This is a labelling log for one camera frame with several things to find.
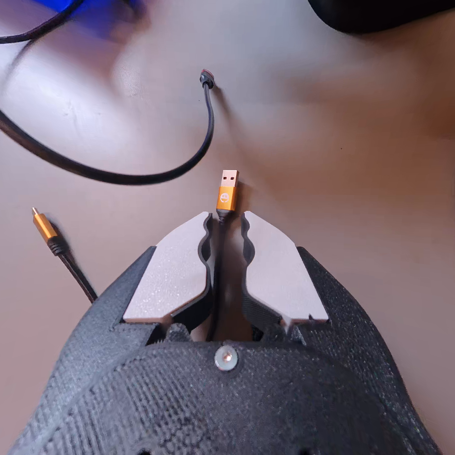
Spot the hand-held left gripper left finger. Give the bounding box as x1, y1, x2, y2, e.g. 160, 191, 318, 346
123, 211, 214, 342

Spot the short cable with orange plugs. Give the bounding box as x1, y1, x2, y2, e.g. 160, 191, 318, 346
31, 170, 239, 342

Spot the blue plastic bin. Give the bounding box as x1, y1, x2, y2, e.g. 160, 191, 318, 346
53, 0, 146, 36

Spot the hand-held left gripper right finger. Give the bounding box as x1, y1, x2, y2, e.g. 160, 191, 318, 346
241, 211, 329, 343

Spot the black cable with red plug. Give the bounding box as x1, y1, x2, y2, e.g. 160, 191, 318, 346
0, 68, 215, 186

